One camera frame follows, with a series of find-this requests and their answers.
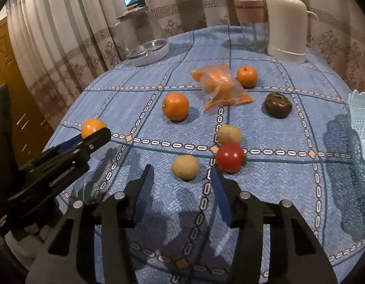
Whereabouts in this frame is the light blue plastic basket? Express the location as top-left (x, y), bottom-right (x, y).
top-left (348, 90), bottom-right (365, 169)

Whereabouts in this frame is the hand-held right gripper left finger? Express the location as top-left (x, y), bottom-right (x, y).
top-left (26, 164), bottom-right (155, 284)

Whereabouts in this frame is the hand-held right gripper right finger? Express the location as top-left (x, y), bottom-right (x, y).
top-left (210, 167), bottom-right (338, 284)

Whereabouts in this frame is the dark brown fruit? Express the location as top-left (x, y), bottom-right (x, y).
top-left (265, 92), bottom-right (292, 119)

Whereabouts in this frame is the beige patterned curtain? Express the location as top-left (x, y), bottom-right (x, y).
top-left (5, 0), bottom-right (365, 116)

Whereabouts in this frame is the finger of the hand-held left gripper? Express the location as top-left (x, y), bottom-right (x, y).
top-left (73, 127), bottom-right (112, 162)
top-left (35, 134), bottom-right (84, 166)

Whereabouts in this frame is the plastic bag of oranges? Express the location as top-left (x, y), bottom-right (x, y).
top-left (190, 63), bottom-right (254, 111)

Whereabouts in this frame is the small orange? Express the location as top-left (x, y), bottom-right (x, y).
top-left (236, 66), bottom-right (258, 88)

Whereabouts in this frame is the dark flat panel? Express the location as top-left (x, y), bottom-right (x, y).
top-left (0, 83), bottom-right (12, 190)

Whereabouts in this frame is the wooden cabinet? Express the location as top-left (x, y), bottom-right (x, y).
top-left (0, 21), bottom-right (56, 166)

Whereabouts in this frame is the white thermos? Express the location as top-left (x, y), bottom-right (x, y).
top-left (265, 0), bottom-right (319, 64)

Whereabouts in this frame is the glass pitcher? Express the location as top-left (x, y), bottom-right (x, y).
top-left (113, 5), bottom-right (168, 61)

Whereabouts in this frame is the red tomato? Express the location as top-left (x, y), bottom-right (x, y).
top-left (216, 143), bottom-right (245, 173)

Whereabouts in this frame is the yellow-brown round fruit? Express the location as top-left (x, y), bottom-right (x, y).
top-left (217, 125), bottom-right (243, 145)
top-left (171, 155), bottom-right (200, 180)

